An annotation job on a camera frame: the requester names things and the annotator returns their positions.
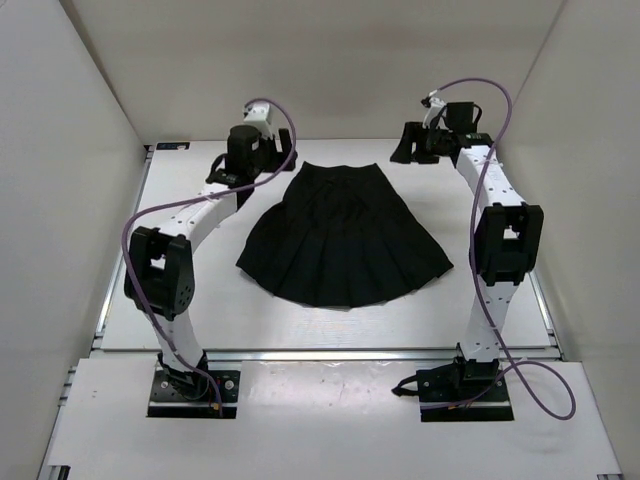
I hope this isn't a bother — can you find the left blue table label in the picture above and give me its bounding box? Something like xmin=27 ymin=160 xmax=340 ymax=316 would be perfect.
xmin=155 ymin=142 xmax=190 ymax=151

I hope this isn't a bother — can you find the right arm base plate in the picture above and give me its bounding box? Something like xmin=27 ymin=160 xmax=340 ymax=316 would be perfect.
xmin=416 ymin=364 xmax=515 ymax=423

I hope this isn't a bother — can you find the black pleated skirt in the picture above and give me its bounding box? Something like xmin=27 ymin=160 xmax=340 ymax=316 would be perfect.
xmin=236 ymin=163 xmax=453 ymax=308

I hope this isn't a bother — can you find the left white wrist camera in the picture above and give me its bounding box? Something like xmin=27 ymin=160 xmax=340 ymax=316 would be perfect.
xmin=243 ymin=102 xmax=274 ymax=139

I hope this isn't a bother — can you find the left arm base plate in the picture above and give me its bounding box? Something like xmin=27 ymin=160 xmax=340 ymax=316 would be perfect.
xmin=147 ymin=363 xmax=241 ymax=420

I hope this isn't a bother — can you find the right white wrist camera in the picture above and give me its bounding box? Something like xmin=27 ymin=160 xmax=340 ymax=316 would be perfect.
xmin=421 ymin=90 xmax=447 ymax=128

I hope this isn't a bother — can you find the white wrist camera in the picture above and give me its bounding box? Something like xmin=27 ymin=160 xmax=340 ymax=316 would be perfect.
xmin=421 ymin=90 xmax=447 ymax=128
xmin=243 ymin=102 xmax=274 ymax=139

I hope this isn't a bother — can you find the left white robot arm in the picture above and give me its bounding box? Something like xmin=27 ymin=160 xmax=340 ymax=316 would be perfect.
xmin=123 ymin=124 xmax=297 ymax=403

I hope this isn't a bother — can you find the aluminium table rail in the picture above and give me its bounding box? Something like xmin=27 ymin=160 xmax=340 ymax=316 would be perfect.
xmin=207 ymin=349 xmax=456 ymax=362

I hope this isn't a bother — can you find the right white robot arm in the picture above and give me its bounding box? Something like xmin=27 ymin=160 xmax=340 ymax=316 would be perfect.
xmin=391 ymin=97 xmax=544 ymax=405

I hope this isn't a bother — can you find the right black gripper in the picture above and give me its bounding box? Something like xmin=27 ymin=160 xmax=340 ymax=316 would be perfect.
xmin=390 ymin=125 xmax=450 ymax=168

